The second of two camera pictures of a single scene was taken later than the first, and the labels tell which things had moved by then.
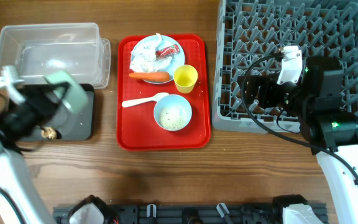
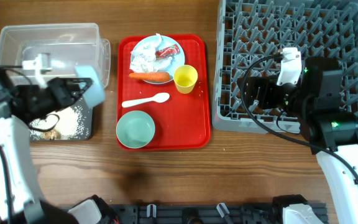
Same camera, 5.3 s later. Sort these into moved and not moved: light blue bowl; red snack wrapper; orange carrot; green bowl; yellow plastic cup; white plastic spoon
Moved: green bowl; light blue bowl
Not moved: yellow plastic cup; orange carrot; white plastic spoon; red snack wrapper
